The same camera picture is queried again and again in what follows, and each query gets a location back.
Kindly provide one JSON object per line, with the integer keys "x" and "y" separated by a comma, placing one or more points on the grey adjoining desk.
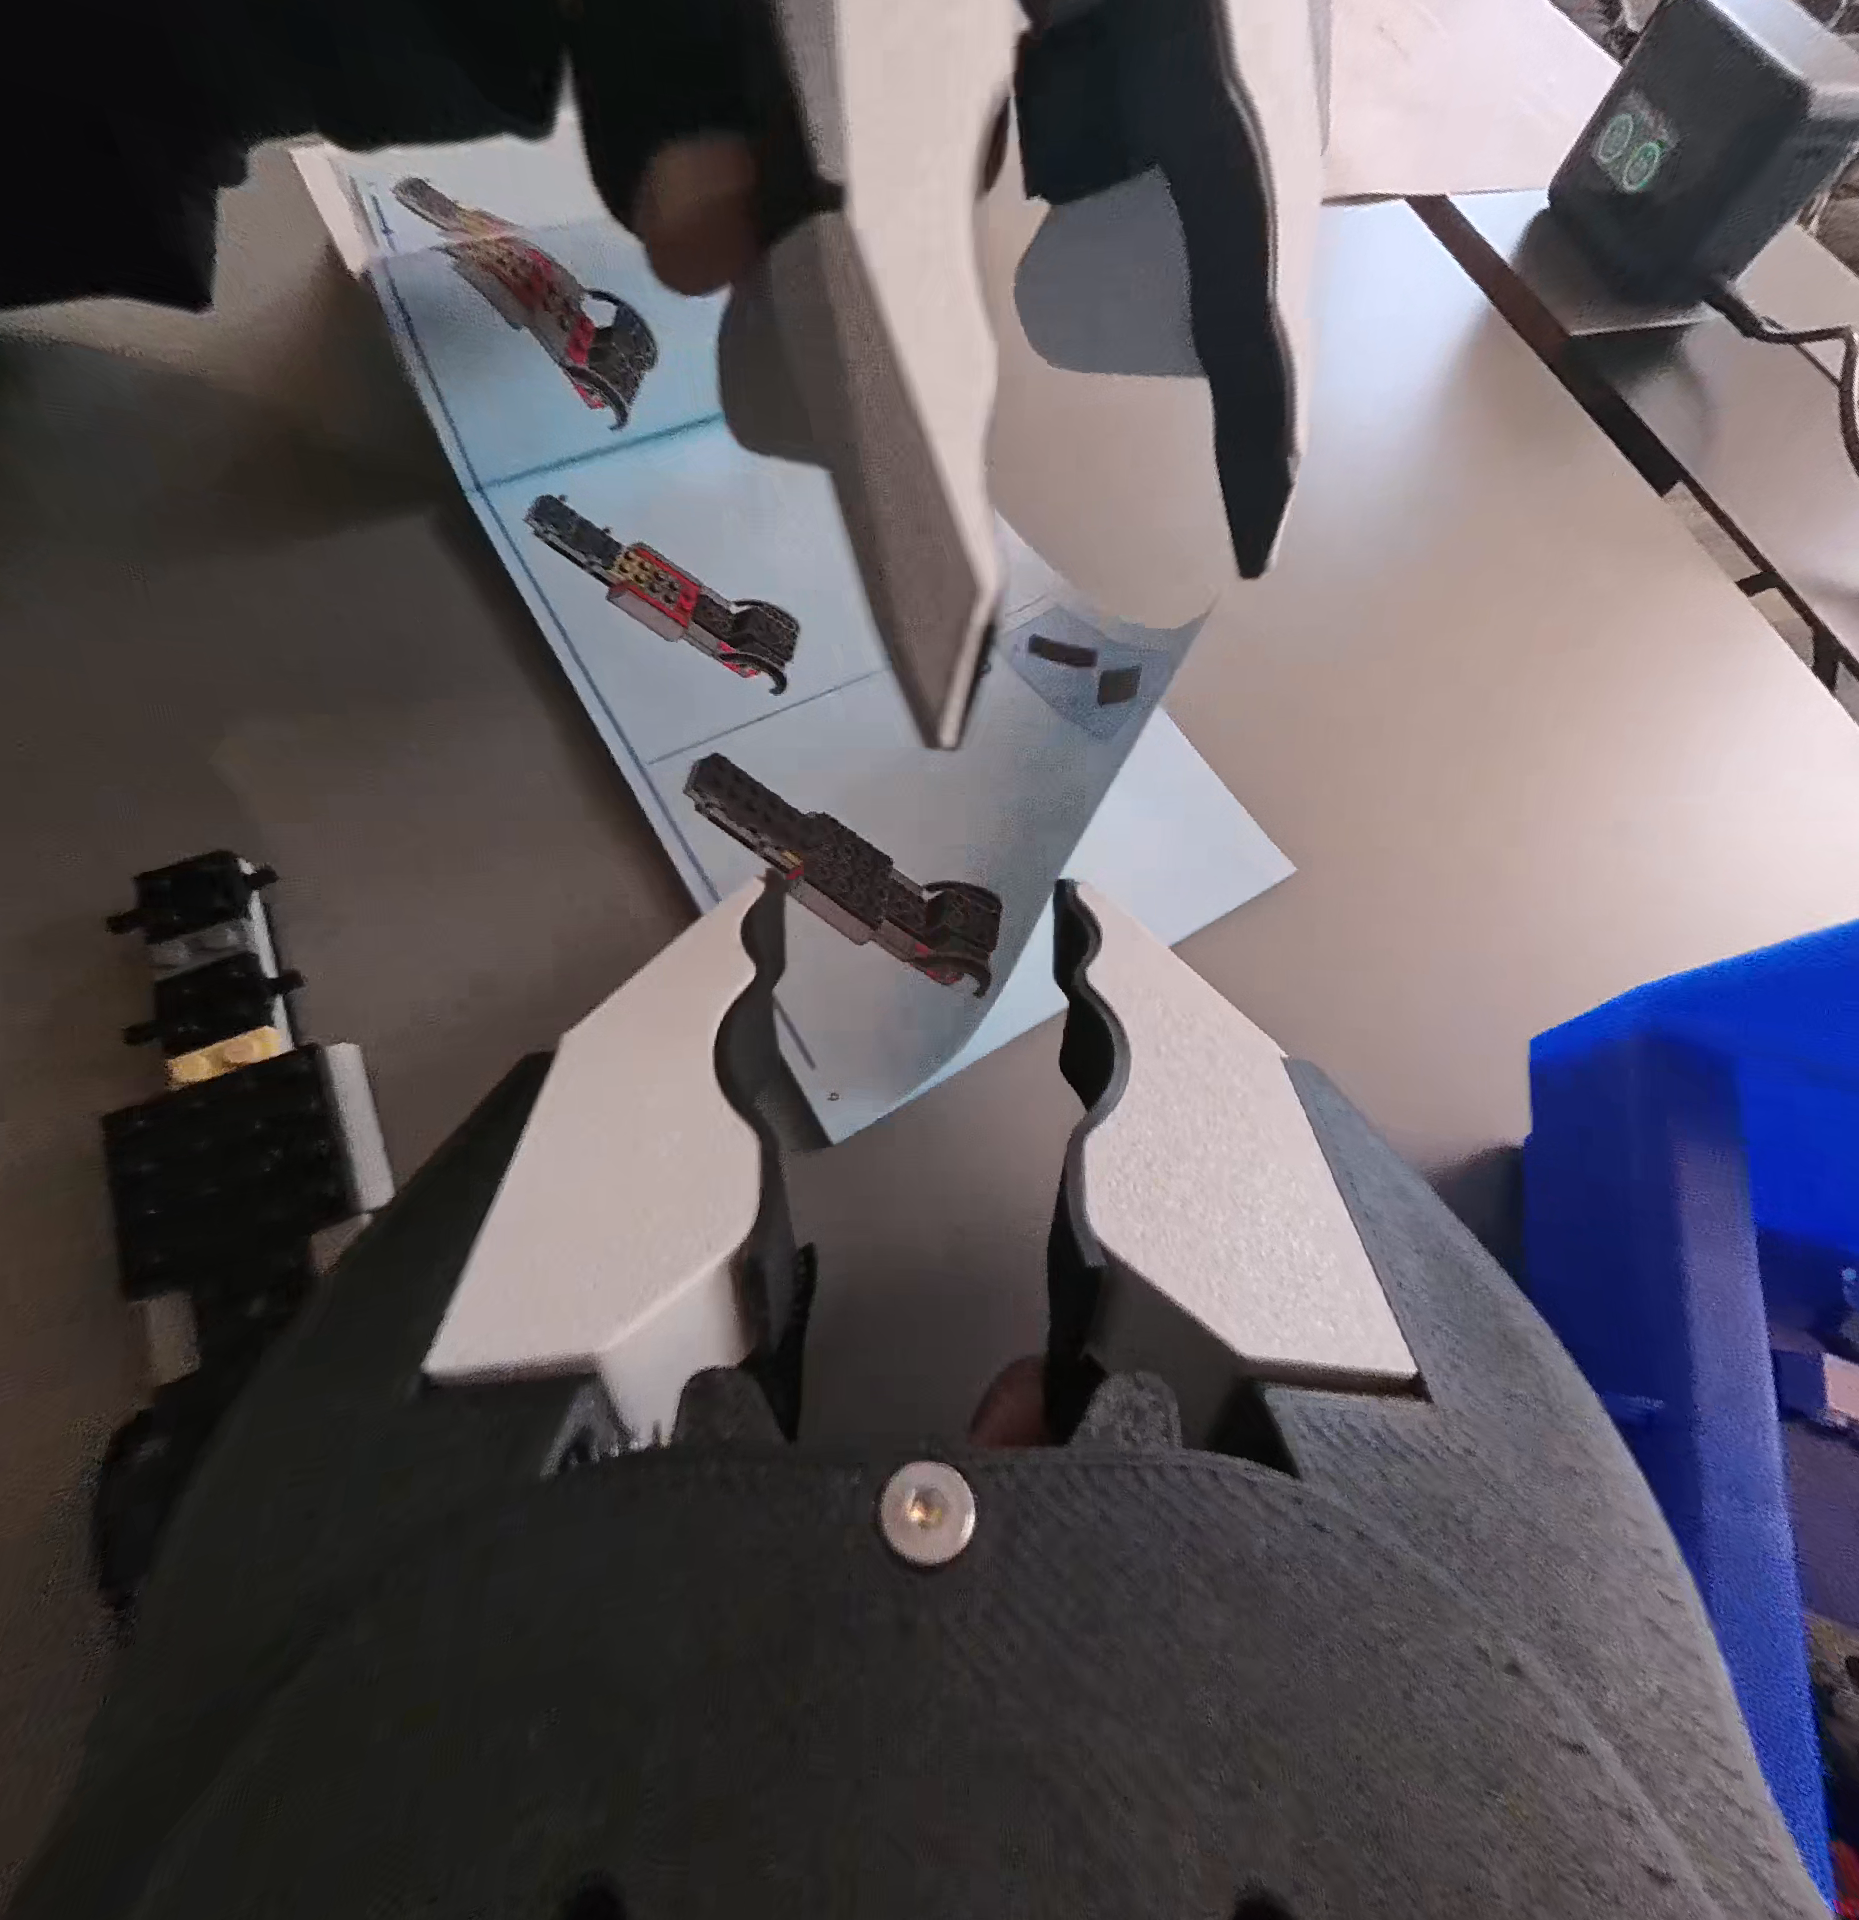
{"x": 1769, "y": 450}

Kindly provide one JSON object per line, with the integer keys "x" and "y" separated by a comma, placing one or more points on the blue plastic bin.
{"x": 1634, "y": 1274}

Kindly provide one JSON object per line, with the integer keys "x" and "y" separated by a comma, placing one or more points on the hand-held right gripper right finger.
{"x": 1245, "y": 1200}

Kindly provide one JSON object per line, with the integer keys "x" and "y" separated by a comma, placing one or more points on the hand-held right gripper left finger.
{"x": 614, "y": 1200}

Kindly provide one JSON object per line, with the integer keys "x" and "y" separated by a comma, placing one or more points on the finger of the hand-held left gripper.
{"x": 1289, "y": 91}
{"x": 899, "y": 299}

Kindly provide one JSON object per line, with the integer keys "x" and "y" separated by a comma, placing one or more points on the brick instruction booklet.
{"x": 809, "y": 720}

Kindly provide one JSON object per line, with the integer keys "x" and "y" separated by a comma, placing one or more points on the pile of small bricks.
{"x": 1845, "y": 1381}

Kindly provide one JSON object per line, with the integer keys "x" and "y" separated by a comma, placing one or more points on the grey red brick model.
{"x": 240, "y": 1186}

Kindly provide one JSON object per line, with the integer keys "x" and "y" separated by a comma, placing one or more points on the white paper sheet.
{"x": 1440, "y": 104}

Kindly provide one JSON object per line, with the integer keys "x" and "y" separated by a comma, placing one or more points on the person's left forearm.
{"x": 193, "y": 121}

